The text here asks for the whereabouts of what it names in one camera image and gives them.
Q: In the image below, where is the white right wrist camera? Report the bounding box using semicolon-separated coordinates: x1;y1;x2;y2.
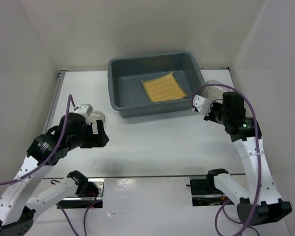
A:
191;95;213;116

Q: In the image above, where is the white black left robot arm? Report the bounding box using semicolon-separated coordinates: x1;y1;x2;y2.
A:
0;113;109;236

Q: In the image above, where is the yellow woven placemat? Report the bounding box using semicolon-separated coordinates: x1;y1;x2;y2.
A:
142;72;187;102

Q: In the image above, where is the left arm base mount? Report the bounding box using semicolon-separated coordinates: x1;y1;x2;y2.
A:
59;181;104;209

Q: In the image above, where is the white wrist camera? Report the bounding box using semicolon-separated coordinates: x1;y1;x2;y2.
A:
191;95;213;116
74;104;99;134

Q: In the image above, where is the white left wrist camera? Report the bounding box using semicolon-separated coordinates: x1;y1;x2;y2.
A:
74;104;99;134

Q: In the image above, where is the grey plastic bin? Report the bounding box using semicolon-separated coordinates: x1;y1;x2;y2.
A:
108;51;205;118

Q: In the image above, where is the clear glass plate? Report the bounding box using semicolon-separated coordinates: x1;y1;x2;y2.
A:
200;80;232;101
90;111;105;129

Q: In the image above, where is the aluminium table edge rail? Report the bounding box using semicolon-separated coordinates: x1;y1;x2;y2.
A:
44;70;66;133

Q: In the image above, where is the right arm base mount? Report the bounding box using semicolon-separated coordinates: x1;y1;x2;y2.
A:
186;176;227;207

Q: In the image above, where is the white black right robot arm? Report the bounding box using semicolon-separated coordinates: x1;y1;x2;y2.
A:
204;91;292;226

